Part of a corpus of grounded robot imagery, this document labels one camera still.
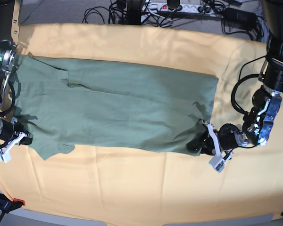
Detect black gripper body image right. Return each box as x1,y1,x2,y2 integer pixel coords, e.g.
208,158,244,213
218,123,248,151

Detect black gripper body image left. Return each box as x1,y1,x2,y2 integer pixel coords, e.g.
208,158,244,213
0,118,22,146

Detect green T-shirt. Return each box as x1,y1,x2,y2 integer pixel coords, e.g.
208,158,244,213
14,55,218,160

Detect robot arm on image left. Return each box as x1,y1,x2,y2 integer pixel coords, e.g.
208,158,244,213
0,0,33,149

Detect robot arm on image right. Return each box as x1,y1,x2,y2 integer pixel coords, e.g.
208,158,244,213
186,0,283,156

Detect blue black bar clamp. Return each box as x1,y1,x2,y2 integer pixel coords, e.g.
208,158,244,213
0,193,25,223

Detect yellow table cloth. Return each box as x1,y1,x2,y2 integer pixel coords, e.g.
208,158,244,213
0,24,283,226

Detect black power adapter brick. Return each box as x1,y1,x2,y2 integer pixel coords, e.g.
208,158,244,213
224,8,257,24

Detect white power strip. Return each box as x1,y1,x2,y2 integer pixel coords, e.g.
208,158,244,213
148,2,211,14

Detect tangled black floor cables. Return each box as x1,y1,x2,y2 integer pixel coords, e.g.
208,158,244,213
82,0,267,42

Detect black monitor stand post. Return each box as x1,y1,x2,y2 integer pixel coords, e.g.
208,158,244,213
125,0,144,25

